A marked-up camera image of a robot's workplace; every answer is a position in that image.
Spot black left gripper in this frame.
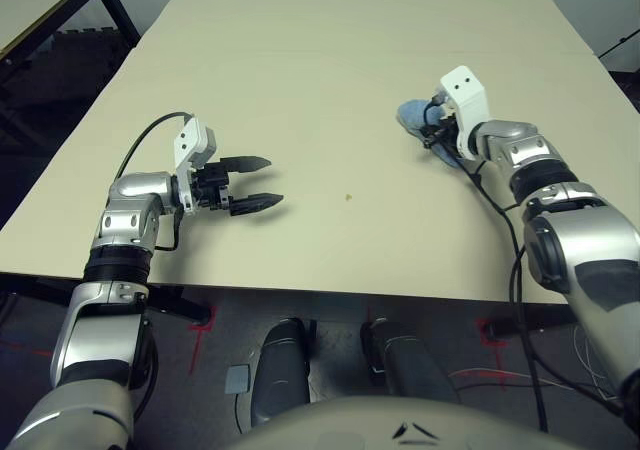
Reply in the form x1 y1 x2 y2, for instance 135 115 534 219
191 154 285 218

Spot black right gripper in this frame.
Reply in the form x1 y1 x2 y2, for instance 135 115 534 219
422 116 459 150

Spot blue fluffy rag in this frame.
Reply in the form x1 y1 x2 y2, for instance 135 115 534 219
397 98 464 169

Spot dark left robot leg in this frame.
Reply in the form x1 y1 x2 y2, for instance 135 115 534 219
248 318 313 428

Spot dark robot leg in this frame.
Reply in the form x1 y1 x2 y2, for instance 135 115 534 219
360 317 461 407
248 318 313 428

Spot grey square floor plate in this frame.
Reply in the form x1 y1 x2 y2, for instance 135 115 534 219
224 364 252 396

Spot dark foam puzzle mat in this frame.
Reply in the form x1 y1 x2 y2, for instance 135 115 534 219
29 26 120 62

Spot dark right robot leg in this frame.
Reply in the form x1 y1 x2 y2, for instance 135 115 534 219
360 317 461 407

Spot grey robot torso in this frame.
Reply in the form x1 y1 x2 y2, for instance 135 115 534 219
219 394 587 450

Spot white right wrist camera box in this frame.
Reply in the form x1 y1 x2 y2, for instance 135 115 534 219
433 65 489 162

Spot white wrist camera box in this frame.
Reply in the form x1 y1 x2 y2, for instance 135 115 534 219
173 115 219 215
433 65 489 162

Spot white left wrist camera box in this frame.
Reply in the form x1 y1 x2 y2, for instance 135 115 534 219
173 115 219 215

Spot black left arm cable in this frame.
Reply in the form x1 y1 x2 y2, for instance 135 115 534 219
113 112 197 251

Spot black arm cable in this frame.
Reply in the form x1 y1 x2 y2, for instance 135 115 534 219
460 158 551 434
113 112 197 251

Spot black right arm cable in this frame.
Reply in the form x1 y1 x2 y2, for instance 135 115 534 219
460 158 551 434

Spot side table with black frame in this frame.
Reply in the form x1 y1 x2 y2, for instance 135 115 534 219
0 0 142 67

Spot thin white floor wires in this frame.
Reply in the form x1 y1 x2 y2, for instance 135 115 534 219
571 323 627 402

